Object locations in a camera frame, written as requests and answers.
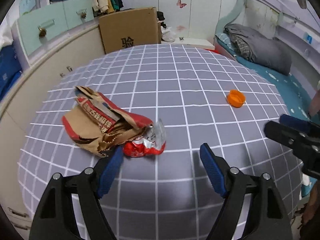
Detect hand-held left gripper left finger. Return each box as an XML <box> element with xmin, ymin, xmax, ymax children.
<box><xmin>29</xmin><ymin>146</ymin><xmax>124</xmax><ymax>240</ymax></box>

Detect red foil wrapper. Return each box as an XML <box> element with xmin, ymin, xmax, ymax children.
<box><xmin>122</xmin><ymin>119</ymin><xmax>167</xmax><ymax>158</ymax></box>

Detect grey quilt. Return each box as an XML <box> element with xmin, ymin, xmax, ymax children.
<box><xmin>224</xmin><ymin>24</ymin><xmax>292</xmax><ymax>75</ymax></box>

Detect bed with teal mattress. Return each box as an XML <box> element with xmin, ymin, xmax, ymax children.
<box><xmin>215</xmin><ymin>0</ymin><xmax>320</xmax><ymax>100</ymax></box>

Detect low white cabinet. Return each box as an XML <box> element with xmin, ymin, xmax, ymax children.
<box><xmin>0</xmin><ymin>20</ymin><xmax>105</xmax><ymax>233</ymax></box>

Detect grey checked tablecloth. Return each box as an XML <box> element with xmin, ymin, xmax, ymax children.
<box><xmin>16</xmin><ymin>44</ymin><xmax>303</xmax><ymax>240</ymax></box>

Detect black clothes heap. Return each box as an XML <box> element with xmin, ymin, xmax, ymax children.
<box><xmin>157</xmin><ymin>11</ymin><xmax>167</xmax><ymax>28</ymax></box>

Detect white shelf unit mint drawers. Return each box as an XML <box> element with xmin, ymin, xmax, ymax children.
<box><xmin>11</xmin><ymin>0</ymin><xmax>95</xmax><ymax>67</ymax></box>

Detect white shopping bag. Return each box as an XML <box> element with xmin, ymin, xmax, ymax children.
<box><xmin>0</xmin><ymin>25</ymin><xmax>14</xmax><ymax>48</ymax></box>

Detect blue checked pillow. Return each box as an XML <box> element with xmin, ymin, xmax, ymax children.
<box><xmin>216</xmin><ymin>32</ymin><xmax>237</xmax><ymax>55</ymax></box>

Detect white wardrobe butterfly stickers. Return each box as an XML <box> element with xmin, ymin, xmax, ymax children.
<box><xmin>120</xmin><ymin>0</ymin><xmax>240</xmax><ymax>48</ymax></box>

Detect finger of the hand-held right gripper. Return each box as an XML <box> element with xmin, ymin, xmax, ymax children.
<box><xmin>264</xmin><ymin>121</ymin><xmax>304</xmax><ymax>153</ymax></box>
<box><xmin>279</xmin><ymin>114</ymin><xmax>320</xmax><ymax>140</ymax></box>

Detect orange bottle cap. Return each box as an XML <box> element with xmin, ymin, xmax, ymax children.
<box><xmin>227</xmin><ymin>89</ymin><xmax>246</xmax><ymax>108</ymax></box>

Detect brown cardboard box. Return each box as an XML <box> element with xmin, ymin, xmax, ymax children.
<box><xmin>98</xmin><ymin>7</ymin><xmax>162</xmax><ymax>54</ymax></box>

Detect blue bag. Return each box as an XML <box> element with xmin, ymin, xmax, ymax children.
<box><xmin>0</xmin><ymin>45</ymin><xmax>23</xmax><ymax>100</ymax></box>

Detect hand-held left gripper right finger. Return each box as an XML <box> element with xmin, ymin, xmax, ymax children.
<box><xmin>199</xmin><ymin>143</ymin><xmax>293</xmax><ymax>240</ymax></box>

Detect brown red paper bag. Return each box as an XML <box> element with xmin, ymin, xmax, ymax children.
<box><xmin>62</xmin><ymin>86</ymin><xmax>153</xmax><ymax>157</ymax></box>

